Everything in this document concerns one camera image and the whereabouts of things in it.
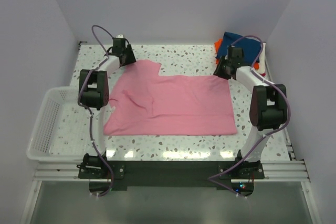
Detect folded orange t shirt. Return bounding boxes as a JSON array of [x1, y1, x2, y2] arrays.
[[214, 39, 259, 70]]

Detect pink t shirt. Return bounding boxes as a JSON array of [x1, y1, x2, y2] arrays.
[[103, 60, 237, 136]]

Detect folded white t shirt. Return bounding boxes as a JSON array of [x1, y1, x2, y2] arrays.
[[257, 42, 266, 76]]

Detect aluminium frame rail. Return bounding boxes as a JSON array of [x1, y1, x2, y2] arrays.
[[33, 161, 310, 182]]

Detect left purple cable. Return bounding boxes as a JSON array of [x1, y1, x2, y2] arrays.
[[77, 25, 115, 197]]

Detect folded blue t shirt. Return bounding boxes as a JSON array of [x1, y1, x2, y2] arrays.
[[216, 32, 261, 64]]

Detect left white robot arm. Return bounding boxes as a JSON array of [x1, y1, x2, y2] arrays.
[[77, 35, 136, 155]]

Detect white plastic laundry basket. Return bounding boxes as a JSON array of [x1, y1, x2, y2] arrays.
[[26, 86, 97, 162]]

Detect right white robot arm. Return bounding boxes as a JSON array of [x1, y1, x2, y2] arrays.
[[214, 46, 290, 178]]

